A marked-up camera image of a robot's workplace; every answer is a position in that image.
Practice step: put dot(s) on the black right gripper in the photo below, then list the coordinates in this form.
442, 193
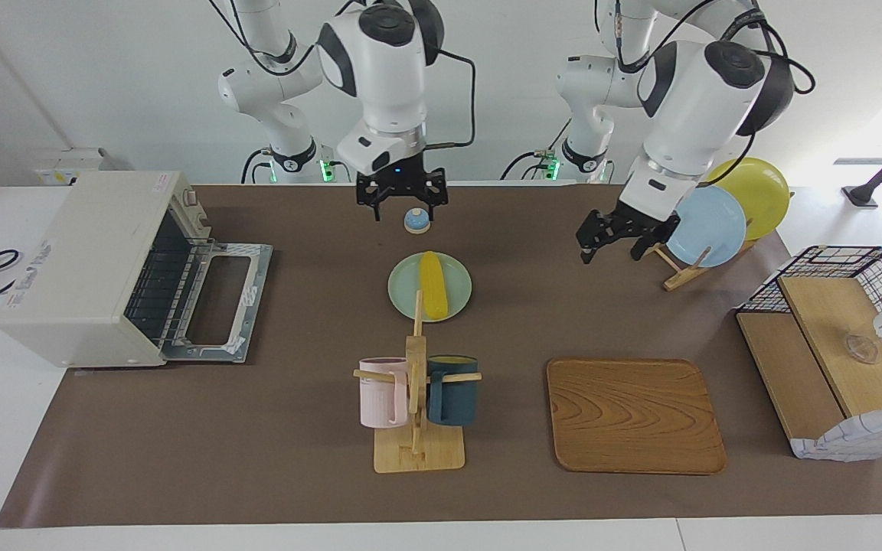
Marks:
403, 182

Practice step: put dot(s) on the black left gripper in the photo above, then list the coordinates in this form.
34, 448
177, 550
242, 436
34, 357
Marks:
628, 222

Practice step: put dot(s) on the light green plate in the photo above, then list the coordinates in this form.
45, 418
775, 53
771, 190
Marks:
403, 287

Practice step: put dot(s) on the yellow corn cob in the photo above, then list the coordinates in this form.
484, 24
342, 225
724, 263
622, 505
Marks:
435, 283

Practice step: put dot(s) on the beige toaster oven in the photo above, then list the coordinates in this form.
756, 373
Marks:
73, 268

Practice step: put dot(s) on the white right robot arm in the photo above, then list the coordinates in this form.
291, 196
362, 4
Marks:
380, 76

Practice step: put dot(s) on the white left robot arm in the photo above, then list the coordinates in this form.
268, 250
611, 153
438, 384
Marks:
701, 99

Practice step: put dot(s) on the small blue call bell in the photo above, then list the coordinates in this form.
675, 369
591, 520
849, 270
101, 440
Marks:
416, 222

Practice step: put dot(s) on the wooden plate rack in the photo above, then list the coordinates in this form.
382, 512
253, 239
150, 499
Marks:
682, 277

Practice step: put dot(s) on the light blue plate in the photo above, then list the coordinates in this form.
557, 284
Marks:
709, 226

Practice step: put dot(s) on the yellow plate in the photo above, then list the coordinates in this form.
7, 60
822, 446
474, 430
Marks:
762, 191

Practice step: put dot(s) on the wooden serving tray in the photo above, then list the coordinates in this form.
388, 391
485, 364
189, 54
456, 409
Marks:
632, 413

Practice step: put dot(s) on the pink mug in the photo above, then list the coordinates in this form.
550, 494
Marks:
380, 394

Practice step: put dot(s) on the dark teal mug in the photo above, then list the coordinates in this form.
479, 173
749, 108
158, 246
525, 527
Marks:
452, 398

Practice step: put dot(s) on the wooden shelf box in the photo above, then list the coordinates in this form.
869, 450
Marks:
831, 321

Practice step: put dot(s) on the brown table mat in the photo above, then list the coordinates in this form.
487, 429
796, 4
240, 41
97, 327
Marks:
295, 421

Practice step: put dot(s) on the wooden mug rack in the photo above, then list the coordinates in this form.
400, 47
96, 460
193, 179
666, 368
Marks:
418, 455

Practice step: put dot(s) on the small clear glass dish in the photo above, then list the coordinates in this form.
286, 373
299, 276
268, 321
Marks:
860, 348

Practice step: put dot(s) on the white grid patterned cloth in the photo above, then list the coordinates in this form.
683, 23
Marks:
854, 440

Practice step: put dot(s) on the white outlet box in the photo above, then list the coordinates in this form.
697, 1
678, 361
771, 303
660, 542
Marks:
66, 164

